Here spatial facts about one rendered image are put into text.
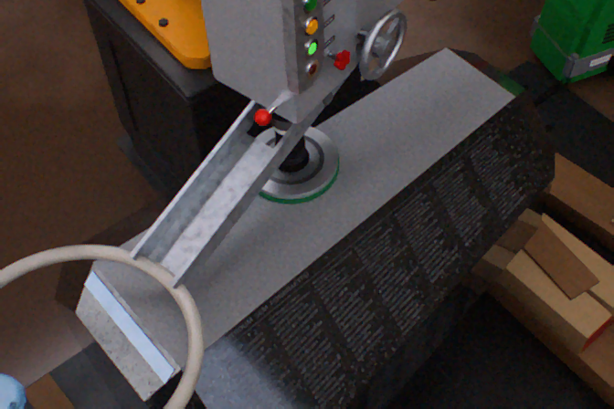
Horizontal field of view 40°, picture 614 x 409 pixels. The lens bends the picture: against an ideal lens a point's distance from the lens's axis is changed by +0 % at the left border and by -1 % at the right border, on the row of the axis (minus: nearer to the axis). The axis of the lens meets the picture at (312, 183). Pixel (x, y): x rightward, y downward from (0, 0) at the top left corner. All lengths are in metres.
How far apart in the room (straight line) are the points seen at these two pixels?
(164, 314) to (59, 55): 1.93
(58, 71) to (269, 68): 1.99
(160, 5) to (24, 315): 1.07
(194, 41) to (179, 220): 0.68
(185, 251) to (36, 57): 1.95
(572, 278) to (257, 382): 1.11
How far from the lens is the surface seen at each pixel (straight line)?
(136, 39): 2.40
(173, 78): 2.27
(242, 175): 1.77
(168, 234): 1.76
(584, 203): 2.88
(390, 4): 1.77
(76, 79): 3.42
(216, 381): 1.74
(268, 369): 1.78
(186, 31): 2.34
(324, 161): 1.93
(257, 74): 1.60
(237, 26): 1.55
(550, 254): 2.58
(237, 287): 1.78
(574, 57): 3.22
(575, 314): 2.51
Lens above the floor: 2.33
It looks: 53 degrees down
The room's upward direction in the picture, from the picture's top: 2 degrees counter-clockwise
